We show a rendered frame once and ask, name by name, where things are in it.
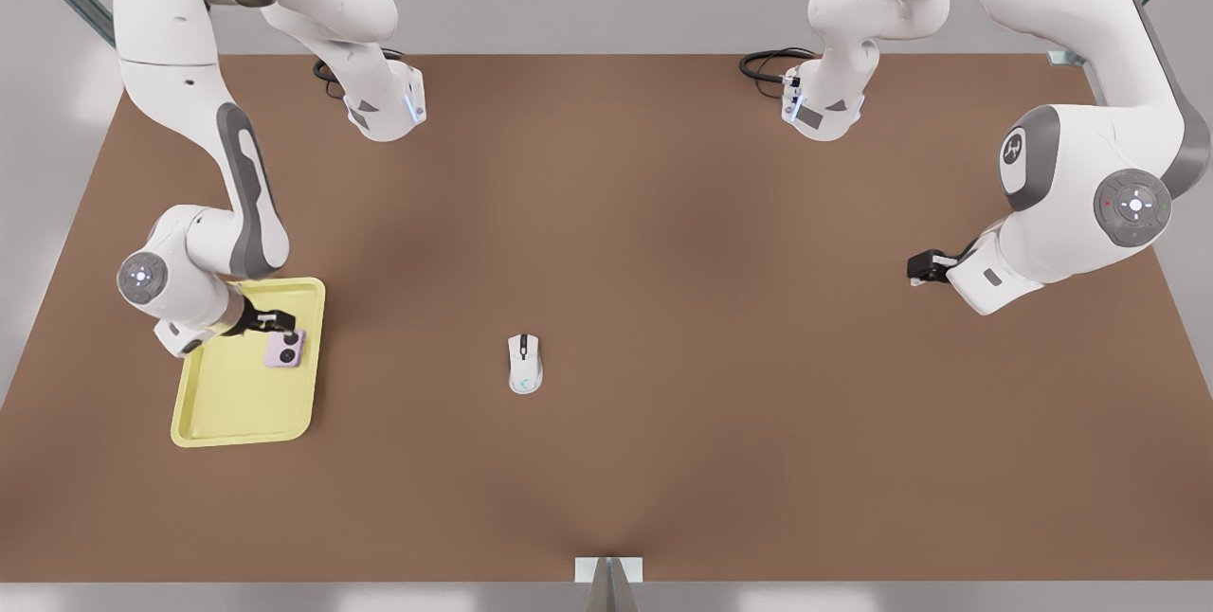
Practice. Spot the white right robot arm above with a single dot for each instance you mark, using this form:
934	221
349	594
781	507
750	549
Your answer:
180	72

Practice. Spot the small lilac phone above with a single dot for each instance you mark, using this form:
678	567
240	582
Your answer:
285	350

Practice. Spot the yellow plastic tray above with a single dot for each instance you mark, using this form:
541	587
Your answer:
248	363

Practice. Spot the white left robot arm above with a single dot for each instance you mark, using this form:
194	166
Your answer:
1080	148

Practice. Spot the white computer mouse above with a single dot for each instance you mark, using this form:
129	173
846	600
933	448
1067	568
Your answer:
524	364

